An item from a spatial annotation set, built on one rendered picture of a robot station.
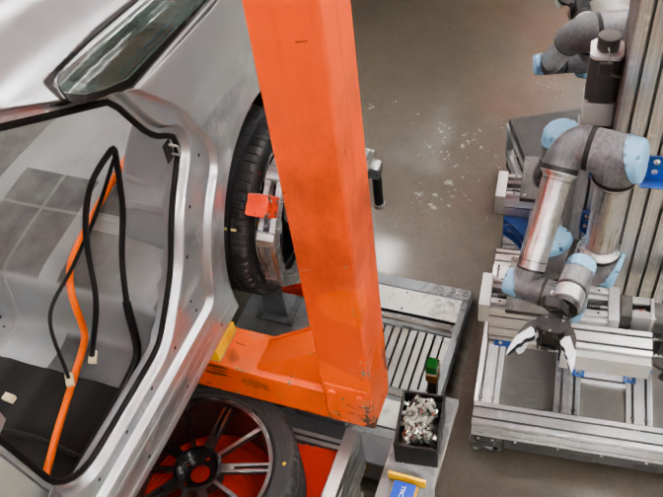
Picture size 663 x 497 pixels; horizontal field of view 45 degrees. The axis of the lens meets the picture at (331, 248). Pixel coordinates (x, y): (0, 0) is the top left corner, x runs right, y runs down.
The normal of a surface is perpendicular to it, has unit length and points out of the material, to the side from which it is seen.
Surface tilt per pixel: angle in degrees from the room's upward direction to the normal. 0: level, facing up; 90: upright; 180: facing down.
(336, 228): 90
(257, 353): 0
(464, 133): 0
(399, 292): 0
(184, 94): 81
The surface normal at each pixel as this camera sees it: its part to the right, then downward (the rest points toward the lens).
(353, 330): -0.33, 0.72
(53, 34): 0.54, -0.46
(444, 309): -0.11, -0.67
